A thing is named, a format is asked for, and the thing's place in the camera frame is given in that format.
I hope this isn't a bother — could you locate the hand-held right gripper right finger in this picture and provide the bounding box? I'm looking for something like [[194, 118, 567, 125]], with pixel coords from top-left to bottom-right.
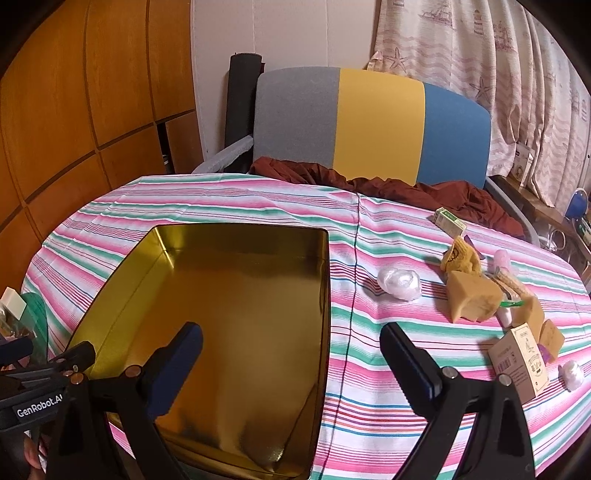
[[379, 322, 537, 480]]

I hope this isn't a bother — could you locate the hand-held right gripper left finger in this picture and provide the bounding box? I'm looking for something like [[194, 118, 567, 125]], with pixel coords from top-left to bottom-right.
[[46, 322, 205, 480]]

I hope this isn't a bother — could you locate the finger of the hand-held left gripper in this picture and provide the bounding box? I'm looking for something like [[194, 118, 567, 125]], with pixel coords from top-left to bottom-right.
[[46, 342, 96, 376], [0, 339, 34, 370]]

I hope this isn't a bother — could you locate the gold tin box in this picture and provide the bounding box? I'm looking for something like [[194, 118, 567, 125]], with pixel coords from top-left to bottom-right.
[[62, 224, 331, 478]]

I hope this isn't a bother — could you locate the white plastic bag ball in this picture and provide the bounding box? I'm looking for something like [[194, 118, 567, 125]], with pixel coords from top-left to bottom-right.
[[558, 360, 586, 393], [378, 266, 422, 302]]

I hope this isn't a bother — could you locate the yellow sponge block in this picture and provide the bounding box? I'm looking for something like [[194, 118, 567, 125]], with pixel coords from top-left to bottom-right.
[[519, 295, 546, 333], [538, 318, 565, 361], [447, 270, 504, 322]]

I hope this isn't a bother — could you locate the beige carton box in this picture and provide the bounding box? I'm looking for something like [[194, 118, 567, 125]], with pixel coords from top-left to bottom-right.
[[488, 323, 550, 400]]

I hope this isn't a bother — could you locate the yellow mesh cloth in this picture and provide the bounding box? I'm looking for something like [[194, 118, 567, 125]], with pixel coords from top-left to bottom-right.
[[440, 235, 483, 273]]

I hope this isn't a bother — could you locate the green white small box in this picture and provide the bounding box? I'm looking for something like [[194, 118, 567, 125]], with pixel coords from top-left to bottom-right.
[[434, 208, 466, 236]]

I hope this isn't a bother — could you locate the white block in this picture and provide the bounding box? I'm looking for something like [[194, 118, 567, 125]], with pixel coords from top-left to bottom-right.
[[0, 286, 26, 319]]

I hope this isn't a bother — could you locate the striped tablecloth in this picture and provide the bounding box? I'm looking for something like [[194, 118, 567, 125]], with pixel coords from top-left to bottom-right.
[[25, 173, 591, 480]]

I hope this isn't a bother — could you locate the brown cloth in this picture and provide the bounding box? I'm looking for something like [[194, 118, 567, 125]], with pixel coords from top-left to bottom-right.
[[249, 157, 527, 241]]

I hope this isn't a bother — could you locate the wooden side desk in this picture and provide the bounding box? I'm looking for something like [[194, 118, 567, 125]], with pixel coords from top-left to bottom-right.
[[489, 173, 591, 259]]

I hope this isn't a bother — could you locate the white carton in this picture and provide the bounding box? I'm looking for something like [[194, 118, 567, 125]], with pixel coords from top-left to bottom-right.
[[510, 143, 536, 188]]

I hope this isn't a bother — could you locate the wooden wardrobe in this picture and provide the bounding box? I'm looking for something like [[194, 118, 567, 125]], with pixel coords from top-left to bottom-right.
[[0, 0, 204, 296]]

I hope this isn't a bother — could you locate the grey yellow blue chair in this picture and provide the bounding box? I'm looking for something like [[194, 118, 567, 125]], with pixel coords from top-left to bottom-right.
[[191, 67, 541, 247]]

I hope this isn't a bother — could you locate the black rolled mat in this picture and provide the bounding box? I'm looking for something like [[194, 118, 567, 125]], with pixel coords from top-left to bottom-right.
[[225, 53, 264, 171]]

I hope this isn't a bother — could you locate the beige printed curtain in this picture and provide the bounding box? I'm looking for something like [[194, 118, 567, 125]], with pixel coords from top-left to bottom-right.
[[369, 0, 591, 208]]

